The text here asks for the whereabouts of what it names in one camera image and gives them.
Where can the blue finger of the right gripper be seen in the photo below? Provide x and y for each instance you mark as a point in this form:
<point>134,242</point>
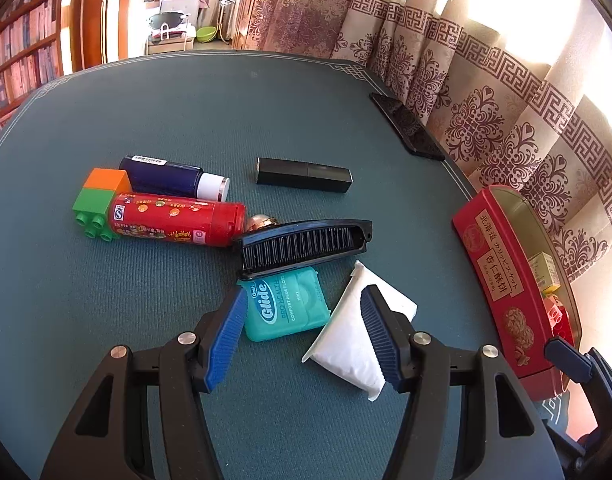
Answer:
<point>568,360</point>

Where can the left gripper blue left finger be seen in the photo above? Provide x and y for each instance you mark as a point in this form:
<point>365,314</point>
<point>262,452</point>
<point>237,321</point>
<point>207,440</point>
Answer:
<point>218,333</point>

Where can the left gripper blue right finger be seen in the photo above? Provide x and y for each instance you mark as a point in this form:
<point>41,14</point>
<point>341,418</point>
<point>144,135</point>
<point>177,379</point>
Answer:
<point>389,333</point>

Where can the white tissue pack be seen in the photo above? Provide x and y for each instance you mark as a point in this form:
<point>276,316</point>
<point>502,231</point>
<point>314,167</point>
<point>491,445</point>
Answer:
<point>343,346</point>

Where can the teal Glide floss case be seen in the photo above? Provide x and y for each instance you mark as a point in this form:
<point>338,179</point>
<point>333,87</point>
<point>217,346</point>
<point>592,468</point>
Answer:
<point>284,304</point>

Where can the red biscuit tin box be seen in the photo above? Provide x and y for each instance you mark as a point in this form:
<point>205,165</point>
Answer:
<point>501,231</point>

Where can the black folding comb brush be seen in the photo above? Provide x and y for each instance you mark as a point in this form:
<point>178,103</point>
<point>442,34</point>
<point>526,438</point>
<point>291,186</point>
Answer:
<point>294,245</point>

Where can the red cylindrical candy tube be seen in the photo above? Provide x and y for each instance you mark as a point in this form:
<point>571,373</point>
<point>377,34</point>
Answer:
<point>177,219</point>

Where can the orange green toy block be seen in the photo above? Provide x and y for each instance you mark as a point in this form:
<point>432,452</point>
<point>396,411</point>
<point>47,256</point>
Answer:
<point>94,200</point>

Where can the red long toy block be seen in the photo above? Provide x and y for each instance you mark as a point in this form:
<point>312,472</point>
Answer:
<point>558,318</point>

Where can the white green medicine box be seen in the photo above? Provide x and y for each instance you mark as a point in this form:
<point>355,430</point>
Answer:
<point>545,273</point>

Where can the black rectangular lipstick case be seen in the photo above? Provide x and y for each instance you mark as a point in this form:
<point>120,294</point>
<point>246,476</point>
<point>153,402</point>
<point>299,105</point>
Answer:
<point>307,175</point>

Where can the navy blue white tube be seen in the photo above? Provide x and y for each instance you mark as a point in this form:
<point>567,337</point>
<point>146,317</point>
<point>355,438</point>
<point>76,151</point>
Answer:
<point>152,175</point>

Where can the black smartphone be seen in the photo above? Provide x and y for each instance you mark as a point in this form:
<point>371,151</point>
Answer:
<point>414,136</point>

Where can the patterned white purple curtain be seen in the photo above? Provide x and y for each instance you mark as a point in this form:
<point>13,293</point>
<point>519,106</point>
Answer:
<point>518,92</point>

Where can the green plastic bowl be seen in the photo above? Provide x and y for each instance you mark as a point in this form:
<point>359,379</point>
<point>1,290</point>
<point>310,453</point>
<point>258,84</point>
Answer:
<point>206,34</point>

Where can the cluttered far side table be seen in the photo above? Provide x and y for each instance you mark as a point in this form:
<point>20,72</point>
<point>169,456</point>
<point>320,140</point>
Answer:
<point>173,27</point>

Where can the wooden bookshelf with books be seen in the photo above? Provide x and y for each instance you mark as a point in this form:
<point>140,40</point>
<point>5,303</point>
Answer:
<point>30,53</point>

